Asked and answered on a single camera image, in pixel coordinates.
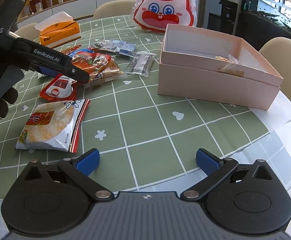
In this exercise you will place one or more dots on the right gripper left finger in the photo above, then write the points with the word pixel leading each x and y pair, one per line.
pixel 85 164

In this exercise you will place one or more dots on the red sauce snack packet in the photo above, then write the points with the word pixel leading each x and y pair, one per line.
pixel 61 88

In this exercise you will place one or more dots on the red chips snack bag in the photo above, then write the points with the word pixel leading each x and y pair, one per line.
pixel 88 60

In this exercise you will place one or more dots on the green checkered tablecloth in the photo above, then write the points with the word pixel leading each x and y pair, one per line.
pixel 146 141

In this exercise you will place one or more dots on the blue clear snack packet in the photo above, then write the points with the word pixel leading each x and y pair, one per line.
pixel 115 46

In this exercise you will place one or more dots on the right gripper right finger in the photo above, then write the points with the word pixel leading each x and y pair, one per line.
pixel 211 165

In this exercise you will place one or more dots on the clear bread packet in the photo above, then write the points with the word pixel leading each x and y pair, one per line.
pixel 109 73

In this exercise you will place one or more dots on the beige chair right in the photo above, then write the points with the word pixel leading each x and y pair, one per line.
pixel 277 52

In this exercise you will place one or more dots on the red white rabbit pillow bag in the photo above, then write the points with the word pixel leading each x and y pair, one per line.
pixel 155 15

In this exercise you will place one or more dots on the orange tissue box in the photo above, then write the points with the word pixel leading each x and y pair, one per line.
pixel 57 30

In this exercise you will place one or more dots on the pink cardboard box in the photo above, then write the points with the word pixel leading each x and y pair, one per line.
pixel 203 64

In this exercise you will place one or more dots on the small clear grey snack packet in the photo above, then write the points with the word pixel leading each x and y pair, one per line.
pixel 140 64

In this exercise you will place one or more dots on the rice cracker snack packet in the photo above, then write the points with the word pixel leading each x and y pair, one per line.
pixel 54 126

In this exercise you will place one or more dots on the beige chair far left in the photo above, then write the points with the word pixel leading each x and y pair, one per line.
pixel 28 32

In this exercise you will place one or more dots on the beige chair behind table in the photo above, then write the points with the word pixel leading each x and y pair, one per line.
pixel 114 8

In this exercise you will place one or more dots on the black fish tank cabinet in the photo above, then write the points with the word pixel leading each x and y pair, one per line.
pixel 254 20

